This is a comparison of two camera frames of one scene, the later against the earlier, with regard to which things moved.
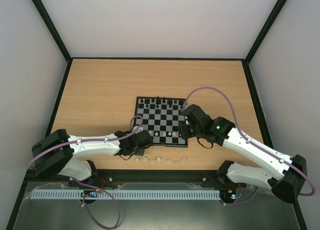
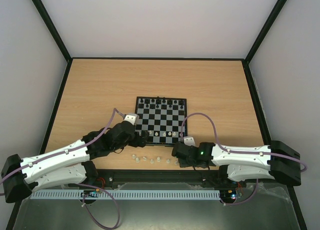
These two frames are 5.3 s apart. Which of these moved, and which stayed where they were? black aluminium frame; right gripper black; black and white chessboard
Moved: right gripper black
Stayed: black and white chessboard; black aluminium frame
